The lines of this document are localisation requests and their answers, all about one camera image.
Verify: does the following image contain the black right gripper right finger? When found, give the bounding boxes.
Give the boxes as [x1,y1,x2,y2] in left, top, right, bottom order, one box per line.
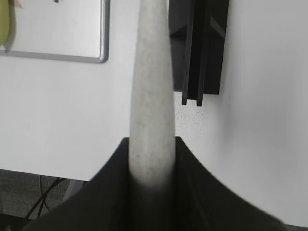
[174,137,287,231]

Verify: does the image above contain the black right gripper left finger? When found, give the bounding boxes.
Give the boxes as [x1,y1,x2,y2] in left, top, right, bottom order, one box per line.
[24,138,131,231]

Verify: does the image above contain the white-handled knife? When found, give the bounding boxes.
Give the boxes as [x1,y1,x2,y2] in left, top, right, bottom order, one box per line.
[129,0,175,188]

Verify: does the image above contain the yellow plastic banana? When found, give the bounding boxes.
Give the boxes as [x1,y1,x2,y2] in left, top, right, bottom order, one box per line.
[0,0,13,46]

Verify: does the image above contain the black knife stand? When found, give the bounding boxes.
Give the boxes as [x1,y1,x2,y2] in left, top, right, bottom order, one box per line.
[168,0,229,106]

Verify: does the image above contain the white grey-rimmed cutting board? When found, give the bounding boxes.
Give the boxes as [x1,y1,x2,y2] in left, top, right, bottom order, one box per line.
[0,0,110,63]

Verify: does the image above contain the black cables under table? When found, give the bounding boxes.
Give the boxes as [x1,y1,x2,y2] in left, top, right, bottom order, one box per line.
[25,177,64,219]

